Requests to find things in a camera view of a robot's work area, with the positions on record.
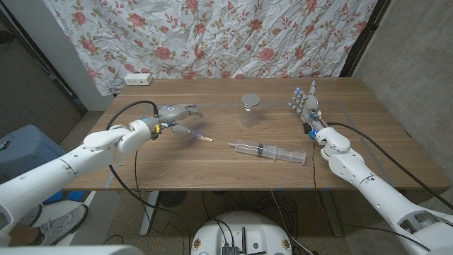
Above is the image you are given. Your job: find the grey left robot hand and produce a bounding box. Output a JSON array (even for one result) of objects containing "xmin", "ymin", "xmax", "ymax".
[{"xmin": 151, "ymin": 103, "xmax": 205, "ymax": 140}]

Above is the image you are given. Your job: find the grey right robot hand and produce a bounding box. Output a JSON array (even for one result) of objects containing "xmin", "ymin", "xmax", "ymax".
[{"xmin": 287, "ymin": 79, "xmax": 328, "ymax": 139}]

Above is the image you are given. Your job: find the clear plastic syringe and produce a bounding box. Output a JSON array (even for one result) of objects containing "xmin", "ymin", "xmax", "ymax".
[{"xmin": 227, "ymin": 139, "xmax": 306, "ymax": 166}]

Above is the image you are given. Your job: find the grey metal jar lid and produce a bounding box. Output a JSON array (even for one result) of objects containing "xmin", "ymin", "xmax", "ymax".
[{"xmin": 241, "ymin": 93, "xmax": 261, "ymax": 108}]

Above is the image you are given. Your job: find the clear plastic jar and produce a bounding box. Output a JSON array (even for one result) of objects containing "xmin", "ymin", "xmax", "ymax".
[{"xmin": 239, "ymin": 102, "xmax": 262, "ymax": 128}]

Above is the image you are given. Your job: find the grey tape outline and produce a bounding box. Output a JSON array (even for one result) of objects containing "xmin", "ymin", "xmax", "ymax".
[{"xmin": 104, "ymin": 101, "xmax": 397, "ymax": 188}]

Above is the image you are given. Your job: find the white power strip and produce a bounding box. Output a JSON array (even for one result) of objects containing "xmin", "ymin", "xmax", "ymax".
[{"xmin": 123, "ymin": 72, "xmax": 154, "ymax": 86}]

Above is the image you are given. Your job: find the black round fan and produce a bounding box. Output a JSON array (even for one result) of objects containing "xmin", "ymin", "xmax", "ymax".
[{"xmin": 158, "ymin": 191, "xmax": 188, "ymax": 208}]

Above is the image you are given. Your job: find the floral backdrop cloth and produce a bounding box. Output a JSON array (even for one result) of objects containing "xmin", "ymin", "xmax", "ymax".
[{"xmin": 42, "ymin": 0, "xmax": 379, "ymax": 96}]

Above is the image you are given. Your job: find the black backdrop stand pole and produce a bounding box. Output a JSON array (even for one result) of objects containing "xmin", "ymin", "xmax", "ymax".
[{"xmin": 339, "ymin": 0, "xmax": 392, "ymax": 78}]

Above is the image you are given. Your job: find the white table leg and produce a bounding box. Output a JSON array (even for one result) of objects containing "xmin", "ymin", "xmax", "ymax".
[
  {"xmin": 320, "ymin": 191, "xmax": 343, "ymax": 237},
  {"xmin": 139, "ymin": 191, "xmax": 160, "ymax": 237}
]

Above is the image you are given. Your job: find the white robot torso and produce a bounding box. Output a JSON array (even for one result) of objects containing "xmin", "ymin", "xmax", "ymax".
[{"xmin": 190, "ymin": 211, "xmax": 293, "ymax": 255}]

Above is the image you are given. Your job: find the blue plastic bin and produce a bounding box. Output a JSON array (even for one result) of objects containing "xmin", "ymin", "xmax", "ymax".
[{"xmin": 0, "ymin": 123, "xmax": 71, "ymax": 180}]

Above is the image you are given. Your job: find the grey sneaker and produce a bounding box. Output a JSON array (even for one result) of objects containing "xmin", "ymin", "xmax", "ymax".
[{"xmin": 19, "ymin": 203, "xmax": 88, "ymax": 246}]

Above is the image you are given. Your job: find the person leg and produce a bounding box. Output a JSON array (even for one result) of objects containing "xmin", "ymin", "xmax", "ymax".
[{"xmin": 8, "ymin": 222, "xmax": 40, "ymax": 247}]

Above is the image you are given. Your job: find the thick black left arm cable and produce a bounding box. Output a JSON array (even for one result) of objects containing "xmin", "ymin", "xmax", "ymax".
[{"xmin": 105, "ymin": 100, "xmax": 192, "ymax": 249}]

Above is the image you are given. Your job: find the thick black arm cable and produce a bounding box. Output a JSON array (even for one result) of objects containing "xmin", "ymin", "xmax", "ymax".
[
  {"xmin": 327, "ymin": 121, "xmax": 453, "ymax": 210},
  {"xmin": 105, "ymin": 100, "xmax": 192, "ymax": 249}
]

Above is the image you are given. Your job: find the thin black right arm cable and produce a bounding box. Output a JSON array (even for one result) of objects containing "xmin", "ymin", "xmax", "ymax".
[{"xmin": 311, "ymin": 137, "xmax": 431, "ymax": 251}]

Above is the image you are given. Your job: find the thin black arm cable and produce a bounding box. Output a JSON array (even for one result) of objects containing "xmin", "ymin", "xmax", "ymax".
[
  {"xmin": 134, "ymin": 150, "xmax": 167, "ymax": 231},
  {"xmin": 311, "ymin": 137, "xmax": 431, "ymax": 251}
]

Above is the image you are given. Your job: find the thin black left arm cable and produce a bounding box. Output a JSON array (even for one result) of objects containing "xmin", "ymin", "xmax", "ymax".
[{"xmin": 134, "ymin": 150, "xmax": 167, "ymax": 231}]

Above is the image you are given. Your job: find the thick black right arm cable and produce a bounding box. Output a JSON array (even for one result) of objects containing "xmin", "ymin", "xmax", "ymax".
[{"xmin": 327, "ymin": 121, "xmax": 453, "ymax": 210}]

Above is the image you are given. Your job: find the black torso cable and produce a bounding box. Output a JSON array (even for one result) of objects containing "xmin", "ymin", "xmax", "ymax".
[{"xmin": 211, "ymin": 217, "xmax": 236, "ymax": 254}]

